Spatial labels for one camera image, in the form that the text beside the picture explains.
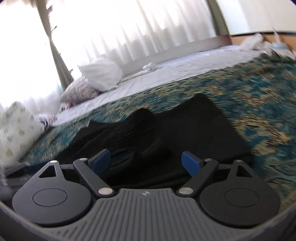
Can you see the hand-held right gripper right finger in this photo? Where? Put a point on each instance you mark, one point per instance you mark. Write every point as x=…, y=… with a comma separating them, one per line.
x=190, y=163

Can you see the white sheer curtain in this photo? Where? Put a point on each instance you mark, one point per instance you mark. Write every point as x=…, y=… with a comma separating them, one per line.
x=129, y=25

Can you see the wooden bed frame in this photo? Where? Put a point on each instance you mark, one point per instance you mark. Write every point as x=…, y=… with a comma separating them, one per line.
x=268, y=37

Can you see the white flowered bolster cushion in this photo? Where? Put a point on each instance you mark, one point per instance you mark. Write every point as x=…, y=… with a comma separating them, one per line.
x=16, y=132

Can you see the pink floral pillow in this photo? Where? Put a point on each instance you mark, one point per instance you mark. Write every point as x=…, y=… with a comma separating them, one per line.
x=64, y=107

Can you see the rumpled white cloth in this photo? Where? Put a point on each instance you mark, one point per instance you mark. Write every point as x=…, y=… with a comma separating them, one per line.
x=252, y=41

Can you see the black pants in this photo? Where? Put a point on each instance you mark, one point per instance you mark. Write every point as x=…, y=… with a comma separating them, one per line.
x=148, y=132

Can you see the blue patterned blanket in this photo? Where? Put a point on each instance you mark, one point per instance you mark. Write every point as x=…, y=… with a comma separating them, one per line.
x=242, y=97

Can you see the small crumpled white cloth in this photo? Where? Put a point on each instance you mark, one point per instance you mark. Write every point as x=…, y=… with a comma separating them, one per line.
x=149, y=66

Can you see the grey floral pillow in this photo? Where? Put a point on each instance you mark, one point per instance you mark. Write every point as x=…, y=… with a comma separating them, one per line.
x=78, y=91

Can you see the grey-green curtain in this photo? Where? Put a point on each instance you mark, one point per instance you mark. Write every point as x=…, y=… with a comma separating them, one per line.
x=59, y=53
x=218, y=18

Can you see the white bed sheet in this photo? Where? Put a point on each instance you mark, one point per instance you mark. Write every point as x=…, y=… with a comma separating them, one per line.
x=175, y=67

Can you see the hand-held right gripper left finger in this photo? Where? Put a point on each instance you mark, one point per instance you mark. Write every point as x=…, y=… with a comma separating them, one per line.
x=100, y=162

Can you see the grey bed headboard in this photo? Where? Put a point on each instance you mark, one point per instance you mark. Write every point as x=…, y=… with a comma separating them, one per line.
x=185, y=48

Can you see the white pillow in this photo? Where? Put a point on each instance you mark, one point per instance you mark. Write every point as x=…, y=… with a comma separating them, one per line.
x=101, y=73

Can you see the light blue packet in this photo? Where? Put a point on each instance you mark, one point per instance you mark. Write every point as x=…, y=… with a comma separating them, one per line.
x=280, y=47

